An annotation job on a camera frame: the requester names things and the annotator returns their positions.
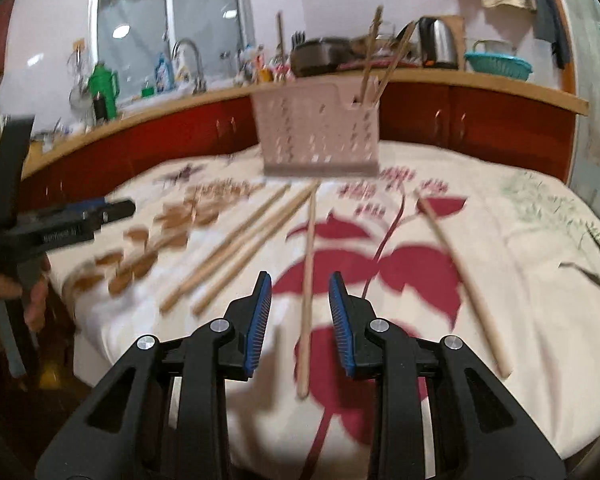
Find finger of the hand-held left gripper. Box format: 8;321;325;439
14;198;136;257

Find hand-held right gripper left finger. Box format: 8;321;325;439
34;271;273;480

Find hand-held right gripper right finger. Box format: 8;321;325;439
328;271;567;480

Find wooden chopstick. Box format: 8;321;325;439
160;185;291;312
192;182;321;316
418;197;514;379
277;11;286;79
374;22;416;106
297;192;317;400
362;6;384;105

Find pink perforated utensil holder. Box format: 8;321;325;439
251;80;383;179

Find person's left hand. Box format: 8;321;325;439
0;256;52;341

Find metal mesh strainer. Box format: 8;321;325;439
69;50;93;111

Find green thermos flask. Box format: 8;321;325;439
87;62;120;121

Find floral tablecloth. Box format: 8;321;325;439
45;140;600;480

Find blue dish soap bottle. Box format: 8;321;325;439
156;55;175;93

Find aluminium sliding window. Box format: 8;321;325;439
87;0;256;101

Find tall steel faucet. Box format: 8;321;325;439
172;39;207;93

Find red kitchen cabinets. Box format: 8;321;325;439
17;82;578;211

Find beige kitchen countertop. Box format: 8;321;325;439
0;67;591;211

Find steel electric kettle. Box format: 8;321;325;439
417;16;460;70

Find teal plastic basket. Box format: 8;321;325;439
464;51;533;81

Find wooden cutting board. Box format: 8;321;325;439
440;15;467;68

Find grey hanging cloth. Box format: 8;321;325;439
527;0;571;68

